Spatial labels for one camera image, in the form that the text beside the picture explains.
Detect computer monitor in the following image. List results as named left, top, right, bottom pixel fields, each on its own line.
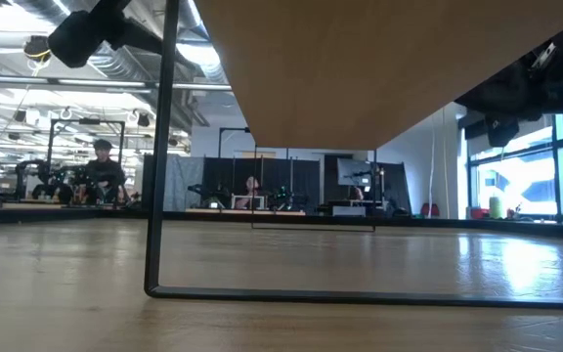
left=336, top=157, right=373, bottom=188

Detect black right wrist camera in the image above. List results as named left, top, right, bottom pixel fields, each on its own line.
left=484, top=112, right=521, bottom=149

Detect black curtain partition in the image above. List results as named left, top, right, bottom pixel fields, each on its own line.
left=201, top=155, right=323, bottom=212

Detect black yellow ceiling cable reel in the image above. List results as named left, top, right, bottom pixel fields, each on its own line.
left=22, top=34, right=54, bottom=64

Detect wooden riser shelf black legs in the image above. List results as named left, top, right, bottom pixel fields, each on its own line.
left=144, top=0, right=563, bottom=311

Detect grey curtain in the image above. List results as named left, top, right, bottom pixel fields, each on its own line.
left=162, top=154, right=205, bottom=212

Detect black metal table frame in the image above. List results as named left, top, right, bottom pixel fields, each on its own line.
left=0, top=207, right=563, bottom=242

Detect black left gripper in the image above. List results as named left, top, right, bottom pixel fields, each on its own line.
left=47, top=9, right=163, bottom=68

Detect yellow-green bottle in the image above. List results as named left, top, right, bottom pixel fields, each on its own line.
left=489, top=195, right=505, bottom=220

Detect large glass window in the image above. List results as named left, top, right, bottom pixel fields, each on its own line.
left=466, top=114, right=563, bottom=219

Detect person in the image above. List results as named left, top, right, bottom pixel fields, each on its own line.
left=83, top=139, right=127, bottom=206
left=240, top=175, right=264, bottom=211

